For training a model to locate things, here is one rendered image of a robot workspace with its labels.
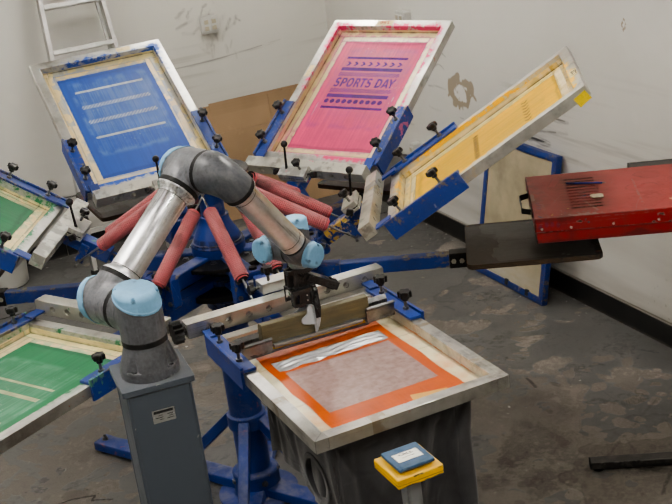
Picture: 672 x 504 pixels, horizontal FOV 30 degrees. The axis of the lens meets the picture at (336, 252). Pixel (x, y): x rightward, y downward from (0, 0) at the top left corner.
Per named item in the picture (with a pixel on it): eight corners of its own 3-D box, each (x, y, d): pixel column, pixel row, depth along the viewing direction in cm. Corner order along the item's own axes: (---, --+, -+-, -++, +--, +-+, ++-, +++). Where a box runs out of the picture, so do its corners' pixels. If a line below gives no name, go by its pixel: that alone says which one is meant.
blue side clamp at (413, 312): (426, 331, 383) (424, 310, 380) (411, 336, 381) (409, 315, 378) (380, 301, 408) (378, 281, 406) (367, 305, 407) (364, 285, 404)
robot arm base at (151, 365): (127, 389, 310) (120, 353, 307) (116, 366, 324) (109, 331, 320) (186, 374, 315) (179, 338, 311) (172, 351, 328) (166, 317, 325)
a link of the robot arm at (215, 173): (235, 146, 321) (334, 246, 354) (207, 141, 328) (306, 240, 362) (212, 183, 318) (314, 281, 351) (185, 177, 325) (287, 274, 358)
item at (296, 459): (364, 524, 345) (351, 420, 334) (336, 535, 342) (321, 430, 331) (297, 456, 385) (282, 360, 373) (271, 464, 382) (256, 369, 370)
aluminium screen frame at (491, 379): (510, 387, 340) (509, 374, 339) (316, 455, 319) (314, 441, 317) (376, 298, 408) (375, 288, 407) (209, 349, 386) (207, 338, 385)
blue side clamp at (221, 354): (259, 385, 362) (255, 363, 360) (243, 390, 360) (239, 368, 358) (222, 350, 388) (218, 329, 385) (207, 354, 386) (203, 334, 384)
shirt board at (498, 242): (590, 234, 461) (589, 213, 458) (604, 276, 423) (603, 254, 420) (233, 265, 476) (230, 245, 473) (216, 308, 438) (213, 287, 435)
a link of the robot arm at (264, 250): (274, 243, 352) (301, 231, 359) (247, 237, 360) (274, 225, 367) (277, 269, 355) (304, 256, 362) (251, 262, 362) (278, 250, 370)
